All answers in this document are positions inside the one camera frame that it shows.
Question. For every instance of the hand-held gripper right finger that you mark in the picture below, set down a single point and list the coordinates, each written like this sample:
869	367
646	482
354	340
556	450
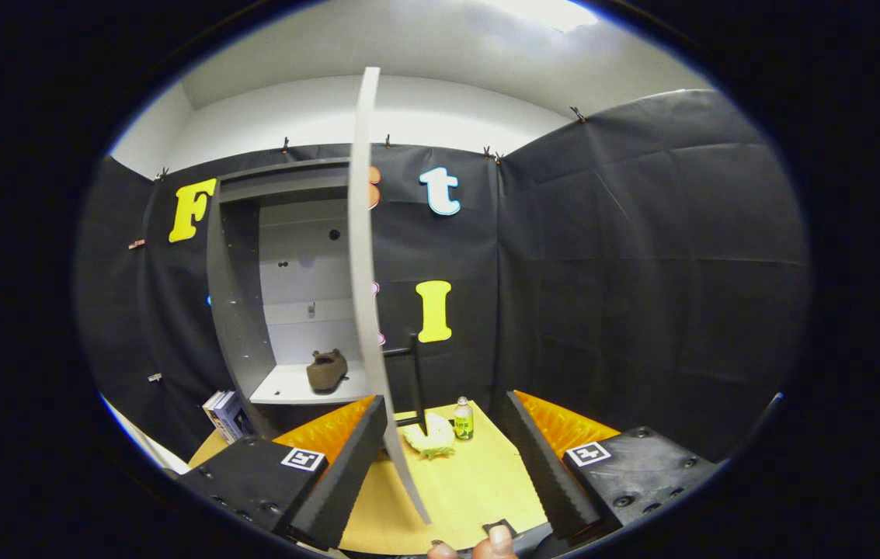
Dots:
540	466

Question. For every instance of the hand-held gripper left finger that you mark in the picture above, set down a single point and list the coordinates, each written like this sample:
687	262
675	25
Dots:
342	481

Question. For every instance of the brown fuzzy shoe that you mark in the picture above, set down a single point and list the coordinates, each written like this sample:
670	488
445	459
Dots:
327	371

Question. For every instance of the dark grey shoe cabinet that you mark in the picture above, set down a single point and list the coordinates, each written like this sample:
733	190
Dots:
241	310

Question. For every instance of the beige shoe cabinet door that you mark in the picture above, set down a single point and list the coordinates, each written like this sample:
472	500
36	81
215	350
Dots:
363	272

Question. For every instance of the green label bottle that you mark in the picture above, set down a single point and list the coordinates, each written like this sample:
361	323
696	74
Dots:
464	421

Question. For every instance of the yellow plush toy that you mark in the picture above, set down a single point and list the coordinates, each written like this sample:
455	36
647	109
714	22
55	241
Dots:
432	442

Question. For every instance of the stack of books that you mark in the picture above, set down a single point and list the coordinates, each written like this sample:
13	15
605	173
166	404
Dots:
228	415

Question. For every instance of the black backdrop cloth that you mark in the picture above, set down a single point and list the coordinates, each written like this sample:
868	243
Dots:
641	272

